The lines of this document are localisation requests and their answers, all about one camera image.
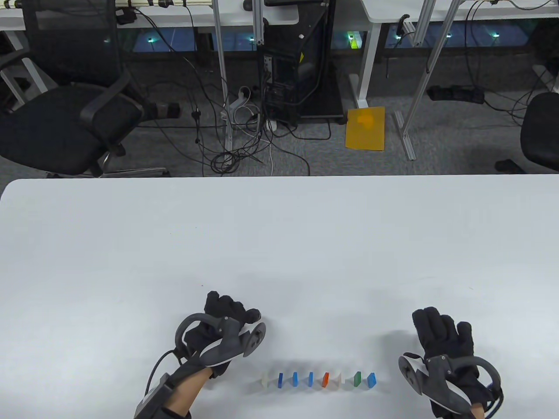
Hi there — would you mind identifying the grey left hand controller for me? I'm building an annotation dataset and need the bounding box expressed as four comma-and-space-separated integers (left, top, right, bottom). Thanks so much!
175, 313, 266, 368

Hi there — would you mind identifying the white desk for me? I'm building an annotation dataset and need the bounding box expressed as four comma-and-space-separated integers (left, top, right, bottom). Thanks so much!
348, 0, 559, 110
0, 0, 301, 32

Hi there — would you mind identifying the aluminium frame post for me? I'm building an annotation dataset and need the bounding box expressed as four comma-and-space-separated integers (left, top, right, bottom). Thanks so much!
252, 0, 266, 47
410, 0, 438, 48
211, 0, 235, 152
394, 0, 464, 161

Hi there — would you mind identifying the yellow plastic sheet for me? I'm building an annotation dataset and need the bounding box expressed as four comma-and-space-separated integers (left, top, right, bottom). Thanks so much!
345, 106, 386, 151

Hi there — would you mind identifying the black power strip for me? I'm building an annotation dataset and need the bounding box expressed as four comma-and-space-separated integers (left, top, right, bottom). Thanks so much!
426, 84, 486, 104

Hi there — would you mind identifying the grey hand controller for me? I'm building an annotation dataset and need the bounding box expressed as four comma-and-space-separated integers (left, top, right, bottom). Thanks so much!
398, 353, 503, 415
175, 313, 266, 368

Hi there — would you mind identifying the person's right hand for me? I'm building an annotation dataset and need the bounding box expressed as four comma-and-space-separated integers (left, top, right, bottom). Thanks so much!
412, 307, 494, 419

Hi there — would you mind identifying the white power strip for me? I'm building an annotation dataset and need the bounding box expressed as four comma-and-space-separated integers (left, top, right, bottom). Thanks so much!
220, 86, 255, 122

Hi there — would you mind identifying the person's left forearm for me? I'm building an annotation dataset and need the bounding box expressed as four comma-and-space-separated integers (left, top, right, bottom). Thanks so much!
165, 367, 214, 415

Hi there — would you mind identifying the black mesh office chair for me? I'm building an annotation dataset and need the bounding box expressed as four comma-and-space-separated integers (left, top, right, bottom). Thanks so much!
0, 0, 182, 179

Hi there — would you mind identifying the grey right hand controller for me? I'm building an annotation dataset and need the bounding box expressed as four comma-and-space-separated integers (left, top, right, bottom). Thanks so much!
398, 353, 503, 415

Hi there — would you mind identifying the black computer tower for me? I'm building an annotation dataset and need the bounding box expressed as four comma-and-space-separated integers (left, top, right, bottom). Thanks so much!
261, 3, 345, 128

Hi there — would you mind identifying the tangle of black cables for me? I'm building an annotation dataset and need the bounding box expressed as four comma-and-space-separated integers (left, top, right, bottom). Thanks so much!
131, 7, 332, 177

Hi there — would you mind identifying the person's left hand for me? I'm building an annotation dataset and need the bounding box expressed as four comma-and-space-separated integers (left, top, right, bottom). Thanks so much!
183, 291, 262, 378

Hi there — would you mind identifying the blue black right glove cable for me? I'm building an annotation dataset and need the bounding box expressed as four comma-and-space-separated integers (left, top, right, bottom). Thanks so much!
485, 382, 504, 417

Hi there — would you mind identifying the black left glove cable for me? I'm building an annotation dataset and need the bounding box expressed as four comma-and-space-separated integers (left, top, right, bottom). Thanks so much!
143, 349, 180, 395

